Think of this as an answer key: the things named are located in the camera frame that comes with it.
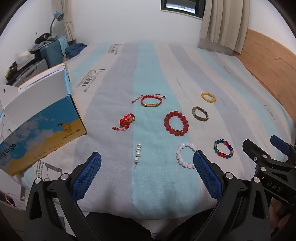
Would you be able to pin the dark blue folded clothes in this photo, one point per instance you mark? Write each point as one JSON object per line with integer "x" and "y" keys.
{"x": 75, "y": 49}

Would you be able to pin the dark framed window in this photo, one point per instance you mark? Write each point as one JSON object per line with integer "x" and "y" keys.
{"x": 182, "y": 5}

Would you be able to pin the striped blue grey bed sheet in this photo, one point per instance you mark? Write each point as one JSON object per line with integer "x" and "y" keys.
{"x": 150, "y": 69}

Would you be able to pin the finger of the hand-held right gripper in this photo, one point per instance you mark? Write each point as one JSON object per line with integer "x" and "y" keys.
{"x": 279, "y": 143}
{"x": 253, "y": 150}

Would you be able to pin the person's right hand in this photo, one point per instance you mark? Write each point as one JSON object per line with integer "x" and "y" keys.
{"x": 277, "y": 208}

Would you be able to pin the pile of dark clothes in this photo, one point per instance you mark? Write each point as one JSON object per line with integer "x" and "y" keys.
{"x": 45, "y": 39}

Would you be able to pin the printed blue yellow cardboard box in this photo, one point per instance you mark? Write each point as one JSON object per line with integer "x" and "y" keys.
{"x": 39, "y": 129}

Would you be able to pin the blue desk lamp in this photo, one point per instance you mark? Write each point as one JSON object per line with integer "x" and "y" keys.
{"x": 57, "y": 16}

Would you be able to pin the blue suitcase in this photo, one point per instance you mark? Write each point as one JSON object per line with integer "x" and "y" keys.
{"x": 52, "y": 54}

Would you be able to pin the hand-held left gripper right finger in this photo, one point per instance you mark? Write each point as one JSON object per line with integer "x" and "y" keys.
{"x": 205, "y": 173}

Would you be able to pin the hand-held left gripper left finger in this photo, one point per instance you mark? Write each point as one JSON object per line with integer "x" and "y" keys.
{"x": 87, "y": 176}

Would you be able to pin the person's dark trousers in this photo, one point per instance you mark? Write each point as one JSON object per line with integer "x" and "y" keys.
{"x": 129, "y": 227}

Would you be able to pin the white crumpled cloth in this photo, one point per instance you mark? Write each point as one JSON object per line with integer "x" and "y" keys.
{"x": 23, "y": 56}

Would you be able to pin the wide beige curtain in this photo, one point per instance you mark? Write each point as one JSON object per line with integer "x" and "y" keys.
{"x": 224, "y": 20}

